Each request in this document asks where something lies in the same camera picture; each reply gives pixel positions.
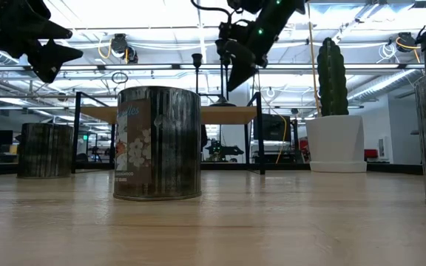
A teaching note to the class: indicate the candle tin with grey wax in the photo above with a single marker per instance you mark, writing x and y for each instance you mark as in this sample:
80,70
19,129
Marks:
168,147

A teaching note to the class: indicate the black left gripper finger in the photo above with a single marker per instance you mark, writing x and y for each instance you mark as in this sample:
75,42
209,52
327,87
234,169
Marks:
52,59
50,31

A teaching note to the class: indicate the red box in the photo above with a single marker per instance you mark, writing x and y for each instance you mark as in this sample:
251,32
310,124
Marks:
370,154

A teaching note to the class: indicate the black background robot arm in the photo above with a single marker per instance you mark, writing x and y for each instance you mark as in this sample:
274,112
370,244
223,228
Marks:
222,151

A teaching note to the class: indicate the black television screen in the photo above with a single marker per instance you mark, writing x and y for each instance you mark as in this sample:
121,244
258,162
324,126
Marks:
272,127

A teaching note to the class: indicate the wooden shelf with black legs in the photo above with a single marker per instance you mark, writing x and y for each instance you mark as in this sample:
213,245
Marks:
228,115

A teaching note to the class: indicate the white plant pot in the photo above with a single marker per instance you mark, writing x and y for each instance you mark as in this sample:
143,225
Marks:
337,144

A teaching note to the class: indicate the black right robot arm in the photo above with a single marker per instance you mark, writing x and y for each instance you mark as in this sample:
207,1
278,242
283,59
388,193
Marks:
279,14

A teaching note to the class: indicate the green cactus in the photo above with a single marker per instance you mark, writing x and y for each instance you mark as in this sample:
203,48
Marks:
332,81

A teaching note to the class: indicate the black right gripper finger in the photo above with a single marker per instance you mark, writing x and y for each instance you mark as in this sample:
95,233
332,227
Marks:
240,63
222,51

